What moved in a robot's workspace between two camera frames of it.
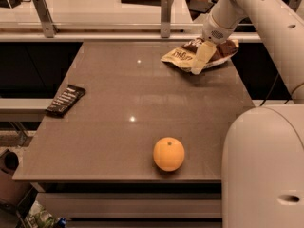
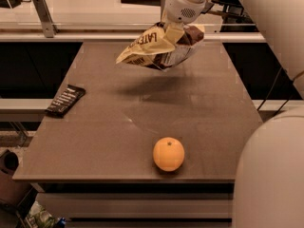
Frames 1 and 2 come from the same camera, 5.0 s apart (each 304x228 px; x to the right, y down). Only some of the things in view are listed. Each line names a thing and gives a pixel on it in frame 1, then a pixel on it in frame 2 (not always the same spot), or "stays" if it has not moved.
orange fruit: x=168 y=154 stays
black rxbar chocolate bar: x=66 y=101 stays
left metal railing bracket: x=48 y=26 stays
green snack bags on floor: x=40 y=218 stays
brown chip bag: x=185 y=56 to x=155 y=48
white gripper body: x=213 y=32 to x=180 y=9
